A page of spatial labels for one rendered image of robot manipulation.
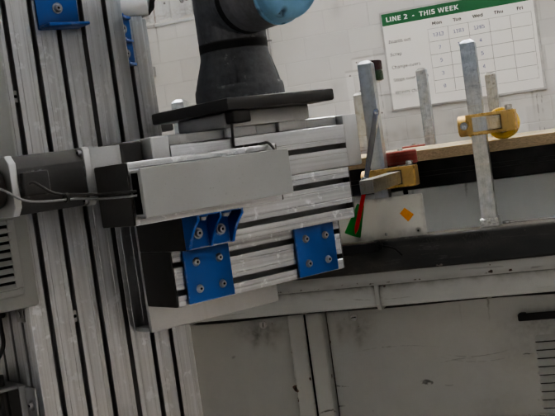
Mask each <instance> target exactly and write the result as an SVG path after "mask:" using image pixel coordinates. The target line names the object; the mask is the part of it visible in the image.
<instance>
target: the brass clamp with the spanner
mask: <svg viewBox="0 0 555 416"><path fill-rule="evenodd" d="M397 171H400V172H401V183H400V184H398V185H395V186H393V187H389V188H387V189H392V188H398V187H411V186H416V185H419V184H420V178H419V171H418V165H417V164H414V165H408V166H406V165H405V166H399V167H392V168H383V169H376V170H370V173H369V177H375V176H378V175H381V174H384V173H390V172H397Z"/></svg>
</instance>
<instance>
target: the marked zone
mask: <svg viewBox="0 0 555 416"><path fill-rule="evenodd" d="M358 208H359V204H357V205H356V207H355V210H354V211H355V217H353V218H351V219H350V221H349V224H348V227H347V229H346V230H345V233H346V234H349V235H352V236H354V237H358V238H361V231H362V223H363V212H362V216H361V220H360V224H359V228H358V231H357V233H356V234H355V230H354V227H355V223H356V219H357V215H358ZM363 209H364V206H363Z"/></svg>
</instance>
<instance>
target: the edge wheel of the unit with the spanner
mask: <svg viewBox="0 0 555 416"><path fill-rule="evenodd" d="M386 155H387V166H388V167H390V166H397V167H399V166H405V165H406V160H413V163H417V162H418V159H417V153H416V149H406V150H403V149H398V150H397V151H394V152H388V153H386ZM403 193H404V195H405V194H408V188H407V187H403Z"/></svg>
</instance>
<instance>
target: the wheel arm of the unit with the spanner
mask: <svg viewBox="0 0 555 416"><path fill-rule="evenodd" d="M400 183H401V172H400V171H397V172H390V173H384V174H381V175H378V176H375V177H370V178H367V179H364V180H362V181H359V186H360V192H361V195H364V194H372V193H375V192H378V191H382V190H384V189H387V188H389V187H393V186H395V185H398V184H400Z"/></svg>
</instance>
